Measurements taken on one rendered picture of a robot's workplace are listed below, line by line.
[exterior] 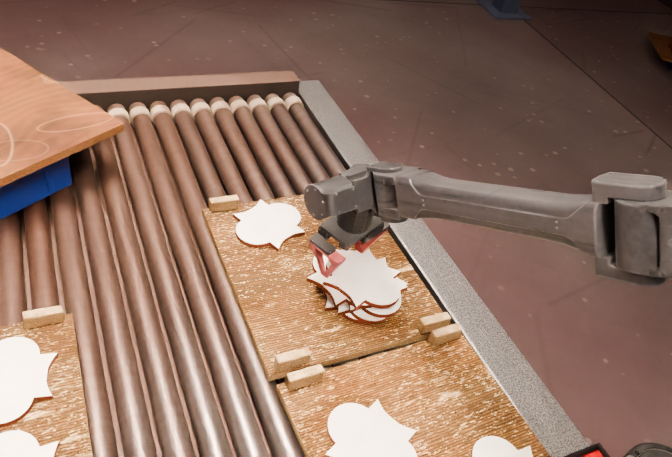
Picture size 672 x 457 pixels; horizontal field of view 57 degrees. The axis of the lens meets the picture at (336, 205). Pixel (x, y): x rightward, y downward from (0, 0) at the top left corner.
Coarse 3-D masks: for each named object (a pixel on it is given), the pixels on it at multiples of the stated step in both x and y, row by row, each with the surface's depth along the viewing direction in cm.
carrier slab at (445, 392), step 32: (384, 352) 104; (416, 352) 105; (448, 352) 107; (320, 384) 97; (352, 384) 98; (384, 384) 99; (416, 384) 100; (448, 384) 101; (480, 384) 102; (288, 416) 93; (320, 416) 93; (416, 416) 96; (448, 416) 97; (480, 416) 98; (512, 416) 99; (320, 448) 89; (416, 448) 92; (448, 448) 93; (544, 448) 95
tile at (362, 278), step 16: (352, 256) 112; (368, 256) 113; (336, 272) 109; (352, 272) 109; (368, 272) 110; (384, 272) 111; (336, 288) 106; (352, 288) 106; (368, 288) 107; (384, 288) 108; (352, 304) 105; (368, 304) 105; (384, 304) 105
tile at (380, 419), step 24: (336, 408) 93; (360, 408) 94; (336, 432) 90; (360, 432) 91; (384, 432) 92; (408, 432) 92; (336, 456) 88; (360, 456) 88; (384, 456) 89; (408, 456) 89
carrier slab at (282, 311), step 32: (224, 224) 122; (224, 256) 115; (256, 256) 116; (288, 256) 118; (384, 256) 122; (256, 288) 110; (288, 288) 112; (320, 288) 113; (416, 288) 117; (256, 320) 105; (288, 320) 106; (320, 320) 107; (416, 320) 111; (320, 352) 102; (352, 352) 103
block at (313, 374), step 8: (304, 368) 96; (312, 368) 96; (320, 368) 96; (288, 376) 94; (296, 376) 95; (304, 376) 95; (312, 376) 96; (320, 376) 97; (288, 384) 95; (296, 384) 95; (304, 384) 96
